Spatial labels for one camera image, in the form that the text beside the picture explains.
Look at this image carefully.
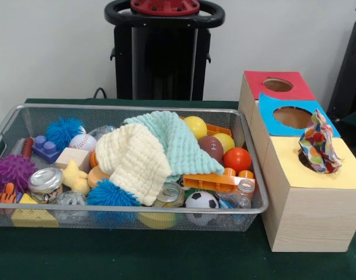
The cream knitted cloth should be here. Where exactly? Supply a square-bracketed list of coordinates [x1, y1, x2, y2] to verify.
[95, 122, 173, 207]

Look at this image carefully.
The metal mesh bin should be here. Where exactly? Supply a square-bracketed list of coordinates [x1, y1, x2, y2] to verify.
[0, 103, 269, 233]

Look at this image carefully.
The large yellow ball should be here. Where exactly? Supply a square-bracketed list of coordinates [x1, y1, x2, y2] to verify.
[183, 115, 208, 140]

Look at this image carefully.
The dark green tablecloth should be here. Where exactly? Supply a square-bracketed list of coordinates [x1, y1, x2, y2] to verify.
[0, 98, 356, 280]

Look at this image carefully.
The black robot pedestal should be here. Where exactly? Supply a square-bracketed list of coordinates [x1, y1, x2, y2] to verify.
[104, 0, 225, 102]

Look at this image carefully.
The blue spiky ball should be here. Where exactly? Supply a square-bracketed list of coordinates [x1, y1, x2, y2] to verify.
[46, 117, 86, 151]
[86, 178, 142, 207]

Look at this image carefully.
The wooden box with three holes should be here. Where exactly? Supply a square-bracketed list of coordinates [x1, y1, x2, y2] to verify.
[238, 71, 356, 253]

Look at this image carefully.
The orange ball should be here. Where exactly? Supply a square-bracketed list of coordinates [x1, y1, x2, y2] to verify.
[224, 147, 252, 173]

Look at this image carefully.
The brown toy football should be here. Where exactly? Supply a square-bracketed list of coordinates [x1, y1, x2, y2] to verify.
[198, 135, 225, 163]

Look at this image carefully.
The purple spiky ball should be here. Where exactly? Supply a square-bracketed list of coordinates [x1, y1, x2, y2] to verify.
[0, 153, 37, 193]

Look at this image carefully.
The white cloth with colourful spots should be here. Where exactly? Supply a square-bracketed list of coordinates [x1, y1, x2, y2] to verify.
[298, 109, 342, 175]

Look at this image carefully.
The orange toy building brick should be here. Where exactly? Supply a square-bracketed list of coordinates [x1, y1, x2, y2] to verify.
[183, 167, 254, 192]

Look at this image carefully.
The small soccer ball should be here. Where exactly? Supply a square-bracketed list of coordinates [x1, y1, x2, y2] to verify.
[185, 191, 219, 209]

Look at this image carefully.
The mint green knitted cloth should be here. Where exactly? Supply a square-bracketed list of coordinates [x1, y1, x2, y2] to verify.
[123, 110, 225, 183]

